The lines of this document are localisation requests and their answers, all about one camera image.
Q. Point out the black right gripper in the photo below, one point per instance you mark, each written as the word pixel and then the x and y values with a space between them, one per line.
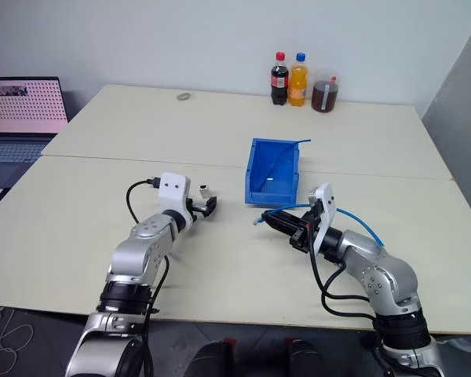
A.
pixel 306 231

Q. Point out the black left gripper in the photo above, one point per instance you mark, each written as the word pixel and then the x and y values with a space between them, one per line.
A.
pixel 196 210

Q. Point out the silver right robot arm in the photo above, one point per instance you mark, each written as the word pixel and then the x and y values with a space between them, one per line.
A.
pixel 377 279

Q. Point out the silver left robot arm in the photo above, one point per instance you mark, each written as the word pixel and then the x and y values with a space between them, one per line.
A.
pixel 141 251

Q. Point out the blue plastic bin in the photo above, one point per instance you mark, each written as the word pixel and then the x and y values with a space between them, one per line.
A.
pixel 272 196

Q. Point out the clear jug brown liquid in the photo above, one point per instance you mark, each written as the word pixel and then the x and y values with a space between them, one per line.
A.
pixel 325 98

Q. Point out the orange soda bottle blue cap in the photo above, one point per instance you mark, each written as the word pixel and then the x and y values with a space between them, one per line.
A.
pixel 298 88

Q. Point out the cola bottle red cap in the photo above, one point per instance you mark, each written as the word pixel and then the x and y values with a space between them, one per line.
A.
pixel 279 84

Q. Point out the dark rounded shape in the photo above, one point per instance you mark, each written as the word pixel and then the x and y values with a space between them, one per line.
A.
pixel 304 359
pixel 212 359

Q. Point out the grey partition panel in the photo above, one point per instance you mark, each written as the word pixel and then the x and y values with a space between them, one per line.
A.
pixel 463 118

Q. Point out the open laptop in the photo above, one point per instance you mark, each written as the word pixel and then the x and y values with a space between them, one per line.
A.
pixel 23 102

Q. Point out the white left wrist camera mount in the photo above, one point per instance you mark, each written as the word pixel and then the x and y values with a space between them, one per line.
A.
pixel 174 192

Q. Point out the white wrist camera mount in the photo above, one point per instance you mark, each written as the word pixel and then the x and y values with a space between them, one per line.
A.
pixel 327 212
pixel 174 192

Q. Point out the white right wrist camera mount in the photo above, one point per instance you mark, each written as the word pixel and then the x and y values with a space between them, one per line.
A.
pixel 327 212

